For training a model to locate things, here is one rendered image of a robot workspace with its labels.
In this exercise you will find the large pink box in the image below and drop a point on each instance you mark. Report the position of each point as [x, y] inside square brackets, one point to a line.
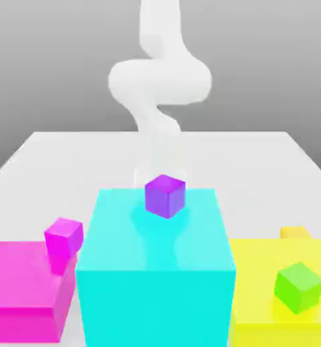
[19, 292]

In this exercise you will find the small purple cube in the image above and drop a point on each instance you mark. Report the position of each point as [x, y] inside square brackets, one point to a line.
[164, 198]

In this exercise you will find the large yellow box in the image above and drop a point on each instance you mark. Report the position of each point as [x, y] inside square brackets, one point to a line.
[258, 284]

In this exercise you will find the small green cube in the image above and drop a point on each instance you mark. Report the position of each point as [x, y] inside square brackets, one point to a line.
[298, 288]

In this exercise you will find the small magenta cube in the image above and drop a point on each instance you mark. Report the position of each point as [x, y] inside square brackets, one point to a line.
[62, 242]

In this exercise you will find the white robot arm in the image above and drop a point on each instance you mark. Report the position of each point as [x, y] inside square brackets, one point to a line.
[160, 81]

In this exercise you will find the small orange cube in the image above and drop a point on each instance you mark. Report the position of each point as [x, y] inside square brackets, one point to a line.
[294, 232]

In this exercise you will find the large cyan box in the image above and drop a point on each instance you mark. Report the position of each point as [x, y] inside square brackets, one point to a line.
[156, 284]

